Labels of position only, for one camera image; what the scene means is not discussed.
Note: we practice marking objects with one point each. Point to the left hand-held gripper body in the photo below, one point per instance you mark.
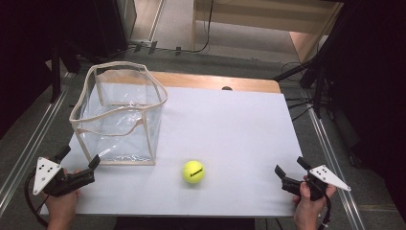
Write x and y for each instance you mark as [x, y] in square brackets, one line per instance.
[51, 179]

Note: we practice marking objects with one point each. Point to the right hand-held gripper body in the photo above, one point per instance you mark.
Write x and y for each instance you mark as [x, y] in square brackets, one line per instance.
[316, 180]

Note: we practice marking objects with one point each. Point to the clear plastic storage box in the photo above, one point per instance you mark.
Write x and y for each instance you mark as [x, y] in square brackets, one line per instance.
[118, 115]

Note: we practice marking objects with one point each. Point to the yellow tennis ball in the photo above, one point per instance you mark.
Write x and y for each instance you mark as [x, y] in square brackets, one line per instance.
[193, 171]

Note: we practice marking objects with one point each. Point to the person's left hand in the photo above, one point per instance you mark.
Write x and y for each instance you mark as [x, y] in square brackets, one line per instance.
[62, 204]

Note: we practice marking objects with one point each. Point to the person's right hand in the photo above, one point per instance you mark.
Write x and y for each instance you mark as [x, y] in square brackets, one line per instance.
[308, 207]

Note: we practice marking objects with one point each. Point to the white table mat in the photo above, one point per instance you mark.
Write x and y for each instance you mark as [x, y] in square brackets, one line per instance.
[204, 150]

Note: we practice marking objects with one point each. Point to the black metal stand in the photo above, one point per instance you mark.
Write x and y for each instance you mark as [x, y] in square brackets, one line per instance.
[56, 73]

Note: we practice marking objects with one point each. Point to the black tripod stand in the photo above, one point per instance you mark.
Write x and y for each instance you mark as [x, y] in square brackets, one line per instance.
[316, 76]

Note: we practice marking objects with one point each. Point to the wooden cabinet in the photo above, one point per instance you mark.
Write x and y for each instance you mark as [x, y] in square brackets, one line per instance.
[265, 19]

